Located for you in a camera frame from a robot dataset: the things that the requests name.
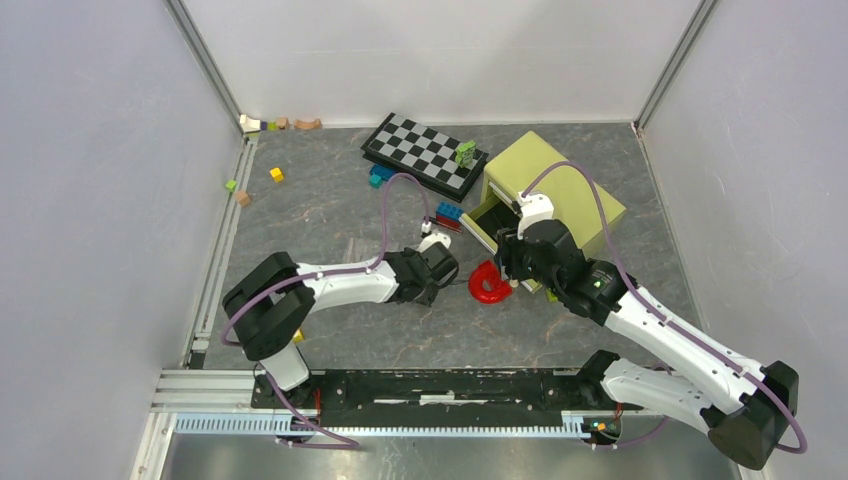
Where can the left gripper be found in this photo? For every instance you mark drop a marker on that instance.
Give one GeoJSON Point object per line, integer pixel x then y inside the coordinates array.
{"type": "Point", "coordinates": [430, 294]}

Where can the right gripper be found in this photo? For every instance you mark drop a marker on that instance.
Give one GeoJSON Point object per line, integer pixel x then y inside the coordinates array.
{"type": "Point", "coordinates": [509, 245]}

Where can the green drawer cabinet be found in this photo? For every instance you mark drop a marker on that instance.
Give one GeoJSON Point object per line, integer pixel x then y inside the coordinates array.
{"type": "Point", "coordinates": [514, 169]}

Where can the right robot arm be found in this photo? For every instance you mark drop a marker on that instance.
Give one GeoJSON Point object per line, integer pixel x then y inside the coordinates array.
{"type": "Point", "coordinates": [743, 406]}

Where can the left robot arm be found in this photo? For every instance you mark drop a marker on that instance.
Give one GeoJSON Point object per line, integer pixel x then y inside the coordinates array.
{"type": "Point", "coordinates": [268, 306]}

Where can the dark red lip gloss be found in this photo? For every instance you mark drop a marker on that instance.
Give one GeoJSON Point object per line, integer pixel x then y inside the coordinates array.
{"type": "Point", "coordinates": [448, 227]}

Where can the blue red toy brick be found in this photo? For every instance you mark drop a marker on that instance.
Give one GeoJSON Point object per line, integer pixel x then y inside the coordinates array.
{"type": "Point", "coordinates": [449, 213]}

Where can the red toy magnet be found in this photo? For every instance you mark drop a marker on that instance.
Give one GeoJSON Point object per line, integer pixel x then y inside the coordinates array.
{"type": "Point", "coordinates": [486, 285]}

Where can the clear plastic wrapper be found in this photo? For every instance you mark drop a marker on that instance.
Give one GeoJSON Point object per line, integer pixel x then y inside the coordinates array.
{"type": "Point", "coordinates": [360, 250]}

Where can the teal toy block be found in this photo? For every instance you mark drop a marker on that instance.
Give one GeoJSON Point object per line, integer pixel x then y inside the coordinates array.
{"type": "Point", "coordinates": [375, 181]}

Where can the green toy figure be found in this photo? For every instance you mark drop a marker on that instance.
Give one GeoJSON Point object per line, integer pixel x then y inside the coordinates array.
{"type": "Point", "coordinates": [464, 154]}

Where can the black white chessboard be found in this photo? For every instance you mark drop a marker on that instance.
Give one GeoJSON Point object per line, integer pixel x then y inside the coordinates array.
{"type": "Point", "coordinates": [406, 146]}

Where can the small yellow cube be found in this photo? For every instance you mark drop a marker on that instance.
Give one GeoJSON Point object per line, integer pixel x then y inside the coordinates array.
{"type": "Point", "coordinates": [276, 174]}

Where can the small wooden cube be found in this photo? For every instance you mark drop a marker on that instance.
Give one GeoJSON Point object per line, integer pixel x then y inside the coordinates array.
{"type": "Point", "coordinates": [242, 198]}

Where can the wooden blocks in corner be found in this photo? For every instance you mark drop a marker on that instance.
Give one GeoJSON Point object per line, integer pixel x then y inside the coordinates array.
{"type": "Point", "coordinates": [251, 125]}

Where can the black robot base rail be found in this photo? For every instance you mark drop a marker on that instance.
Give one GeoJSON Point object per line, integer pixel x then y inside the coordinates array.
{"type": "Point", "coordinates": [449, 398]}

